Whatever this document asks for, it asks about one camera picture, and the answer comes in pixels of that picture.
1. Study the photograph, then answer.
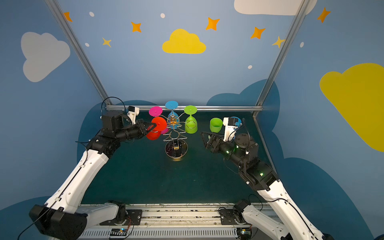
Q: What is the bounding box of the blue wine glass front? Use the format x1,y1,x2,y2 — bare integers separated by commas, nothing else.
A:
228,117,242,127

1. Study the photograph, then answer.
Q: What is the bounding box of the green wine glass back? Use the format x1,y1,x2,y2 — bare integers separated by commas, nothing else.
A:
184,105,198,134

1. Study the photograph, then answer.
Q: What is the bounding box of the aluminium frame post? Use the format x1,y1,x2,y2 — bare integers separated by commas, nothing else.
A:
45,0,109,100
256,0,311,108

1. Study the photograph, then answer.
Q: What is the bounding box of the aluminium frame right post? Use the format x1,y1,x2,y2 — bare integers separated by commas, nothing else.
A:
256,0,311,108

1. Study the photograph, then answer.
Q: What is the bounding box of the blue wine glass back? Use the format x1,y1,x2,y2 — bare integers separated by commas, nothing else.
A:
165,101,180,122

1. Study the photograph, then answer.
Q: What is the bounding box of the circuit board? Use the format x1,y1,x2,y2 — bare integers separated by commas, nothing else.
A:
237,228,252,240
109,228,128,239

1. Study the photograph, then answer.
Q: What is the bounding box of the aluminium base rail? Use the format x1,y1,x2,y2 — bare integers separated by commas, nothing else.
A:
49,203,310,240

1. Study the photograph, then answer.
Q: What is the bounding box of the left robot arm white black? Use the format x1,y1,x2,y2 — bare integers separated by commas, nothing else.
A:
29,106,157,240

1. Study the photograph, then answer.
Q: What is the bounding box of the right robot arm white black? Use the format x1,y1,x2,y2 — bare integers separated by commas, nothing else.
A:
201,132,333,240

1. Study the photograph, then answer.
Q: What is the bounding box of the green wine glass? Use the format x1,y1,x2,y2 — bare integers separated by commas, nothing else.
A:
210,118,223,133
184,105,198,134

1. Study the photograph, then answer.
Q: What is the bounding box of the aluminium frame left post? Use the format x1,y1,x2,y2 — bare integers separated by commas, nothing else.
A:
45,0,109,100

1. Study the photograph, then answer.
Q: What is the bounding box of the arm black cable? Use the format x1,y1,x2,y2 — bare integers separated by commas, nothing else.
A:
269,197,319,240
100,96,127,116

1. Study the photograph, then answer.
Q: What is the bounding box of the pink wine glass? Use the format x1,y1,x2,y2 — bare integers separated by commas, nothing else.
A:
149,106,169,135

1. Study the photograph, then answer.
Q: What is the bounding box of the red wine glass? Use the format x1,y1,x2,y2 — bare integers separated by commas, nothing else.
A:
147,117,167,141

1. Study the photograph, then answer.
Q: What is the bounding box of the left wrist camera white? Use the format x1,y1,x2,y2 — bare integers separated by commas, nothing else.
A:
127,106,140,125

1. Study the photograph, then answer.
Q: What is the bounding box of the blue wine glass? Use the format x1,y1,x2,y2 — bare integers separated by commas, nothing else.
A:
165,101,180,122
228,117,242,127

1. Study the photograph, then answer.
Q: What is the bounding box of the gold wire wine glass rack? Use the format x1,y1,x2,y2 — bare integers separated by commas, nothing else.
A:
163,112,189,161

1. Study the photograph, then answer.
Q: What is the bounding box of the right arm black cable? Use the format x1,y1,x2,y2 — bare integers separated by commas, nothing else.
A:
269,197,319,240

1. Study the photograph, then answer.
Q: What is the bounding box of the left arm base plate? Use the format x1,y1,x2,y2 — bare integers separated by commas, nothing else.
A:
100,209,143,226

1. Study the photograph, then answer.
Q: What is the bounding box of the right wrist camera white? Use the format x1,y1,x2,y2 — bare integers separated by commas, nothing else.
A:
223,117,242,142

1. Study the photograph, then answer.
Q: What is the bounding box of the aluminium frame back bar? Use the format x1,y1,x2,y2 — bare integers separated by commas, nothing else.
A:
105,105,263,112

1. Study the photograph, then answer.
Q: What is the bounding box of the left circuit board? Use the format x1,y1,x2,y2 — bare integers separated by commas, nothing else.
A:
109,228,128,239

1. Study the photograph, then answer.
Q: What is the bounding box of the right circuit board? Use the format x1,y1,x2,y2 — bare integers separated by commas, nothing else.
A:
237,228,252,240

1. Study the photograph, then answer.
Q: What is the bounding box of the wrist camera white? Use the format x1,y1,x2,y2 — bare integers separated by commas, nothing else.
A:
127,106,140,125
223,117,242,142

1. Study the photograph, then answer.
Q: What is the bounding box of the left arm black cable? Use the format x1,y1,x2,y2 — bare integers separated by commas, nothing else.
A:
100,96,127,116

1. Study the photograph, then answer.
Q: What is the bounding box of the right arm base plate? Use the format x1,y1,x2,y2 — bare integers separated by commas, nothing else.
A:
218,208,251,226

